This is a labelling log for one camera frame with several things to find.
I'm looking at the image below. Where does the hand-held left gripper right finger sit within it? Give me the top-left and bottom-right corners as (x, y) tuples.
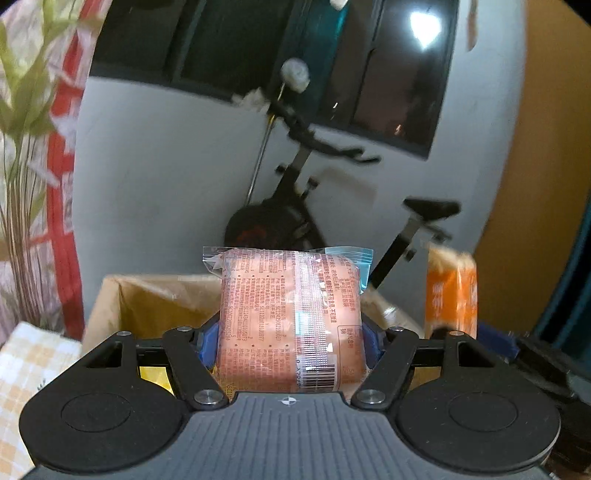
(351, 323), (504, 411)

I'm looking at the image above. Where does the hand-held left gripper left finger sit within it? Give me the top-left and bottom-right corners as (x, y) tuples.
(81, 323), (230, 411)

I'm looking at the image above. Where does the cardboard box with plastic liner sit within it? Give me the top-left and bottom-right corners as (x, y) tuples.
(83, 272), (426, 398)

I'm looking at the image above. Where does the pink snack packet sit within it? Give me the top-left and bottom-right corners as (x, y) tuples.
(203, 246), (374, 394)

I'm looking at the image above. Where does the orange snack packet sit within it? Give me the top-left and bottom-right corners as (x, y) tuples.
(425, 248), (479, 340)

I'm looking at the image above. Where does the black exercise bike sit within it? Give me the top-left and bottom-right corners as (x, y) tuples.
(224, 99), (462, 297)

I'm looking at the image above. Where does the metal pole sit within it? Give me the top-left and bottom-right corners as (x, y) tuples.
(246, 115), (278, 205)

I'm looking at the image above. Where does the wooden door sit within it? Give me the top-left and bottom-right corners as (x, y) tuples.
(473, 0), (591, 326)

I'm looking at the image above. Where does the white crumpled cloth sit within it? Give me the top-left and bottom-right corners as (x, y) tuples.
(231, 88), (271, 114)

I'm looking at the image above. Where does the pink printed backdrop cloth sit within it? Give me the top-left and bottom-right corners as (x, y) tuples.
(0, 0), (114, 340)

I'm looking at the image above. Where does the dark framed window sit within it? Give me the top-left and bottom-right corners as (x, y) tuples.
(88, 0), (462, 160)

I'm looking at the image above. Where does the white plastic bag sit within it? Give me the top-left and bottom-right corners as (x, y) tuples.
(281, 58), (310, 93)

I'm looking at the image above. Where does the hanging pale cloth strip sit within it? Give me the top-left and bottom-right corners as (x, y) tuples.
(465, 0), (482, 52)

